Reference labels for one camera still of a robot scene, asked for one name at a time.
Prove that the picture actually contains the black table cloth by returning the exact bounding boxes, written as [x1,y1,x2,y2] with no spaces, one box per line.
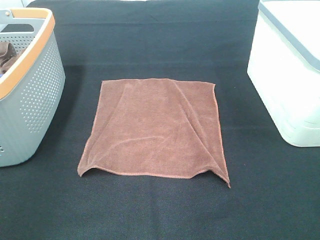
[0,0,320,240]

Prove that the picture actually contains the grey perforated laundry basket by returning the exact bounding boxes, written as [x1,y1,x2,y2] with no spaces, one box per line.
[0,7,66,167]

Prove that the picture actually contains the brown towels in basket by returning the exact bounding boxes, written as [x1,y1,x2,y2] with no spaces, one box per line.
[0,42,26,77]

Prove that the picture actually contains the white plastic storage basket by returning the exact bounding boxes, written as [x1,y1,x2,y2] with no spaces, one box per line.
[247,0,320,147]

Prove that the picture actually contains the brown microfibre towel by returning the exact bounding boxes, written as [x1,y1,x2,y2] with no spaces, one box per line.
[77,78,230,183]

